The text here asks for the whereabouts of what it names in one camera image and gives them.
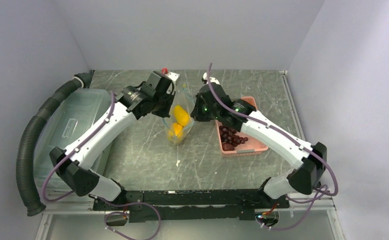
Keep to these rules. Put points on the dark red date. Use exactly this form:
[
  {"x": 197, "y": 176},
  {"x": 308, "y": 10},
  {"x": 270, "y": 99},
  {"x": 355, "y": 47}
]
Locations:
[{"x": 227, "y": 147}]

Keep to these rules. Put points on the pink perforated plastic basket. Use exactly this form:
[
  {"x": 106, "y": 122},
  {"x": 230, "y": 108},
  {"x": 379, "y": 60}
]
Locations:
[{"x": 251, "y": 147}]

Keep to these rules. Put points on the clear zip top bag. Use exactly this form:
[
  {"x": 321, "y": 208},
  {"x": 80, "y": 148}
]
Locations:
[{"x": 184, "y": 99}]

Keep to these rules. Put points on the yellow bell pepper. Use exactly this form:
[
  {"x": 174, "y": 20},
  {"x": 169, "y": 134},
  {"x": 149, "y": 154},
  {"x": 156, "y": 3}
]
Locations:
[{"x": 175, "y": 132}]

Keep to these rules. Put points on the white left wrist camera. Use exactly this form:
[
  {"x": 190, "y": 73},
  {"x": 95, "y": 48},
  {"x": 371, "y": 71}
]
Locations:
[{"x": 171, "y": 75}]

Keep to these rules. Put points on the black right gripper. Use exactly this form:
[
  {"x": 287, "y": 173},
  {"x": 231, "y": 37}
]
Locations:
[{"x": 198, "y": 116}]

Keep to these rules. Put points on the yellow mango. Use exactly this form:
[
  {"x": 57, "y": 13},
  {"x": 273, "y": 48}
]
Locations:
[{"x": 181, "y": 115}]

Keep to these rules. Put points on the clear plastic storage bin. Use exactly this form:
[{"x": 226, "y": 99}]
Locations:
[{"x": 76, "y": 114}]

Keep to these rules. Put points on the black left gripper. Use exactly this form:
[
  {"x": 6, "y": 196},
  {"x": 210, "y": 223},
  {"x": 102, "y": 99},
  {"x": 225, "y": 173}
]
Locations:
[{"x": 170, "y": 95}]

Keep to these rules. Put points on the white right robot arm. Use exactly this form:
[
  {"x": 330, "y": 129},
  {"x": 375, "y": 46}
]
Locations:
[{"x": 246, "y": 118}]

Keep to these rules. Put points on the dark red grape bunch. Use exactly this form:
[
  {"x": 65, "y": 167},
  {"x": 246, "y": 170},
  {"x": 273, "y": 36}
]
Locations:
[{"x": 230, "y": 136}]

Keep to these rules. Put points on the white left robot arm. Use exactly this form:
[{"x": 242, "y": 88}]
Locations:
[{"x": 73, "y": 164}]

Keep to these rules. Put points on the aluminium frame rail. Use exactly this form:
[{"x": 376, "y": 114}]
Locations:
[{"x": 314, "y": 169}]

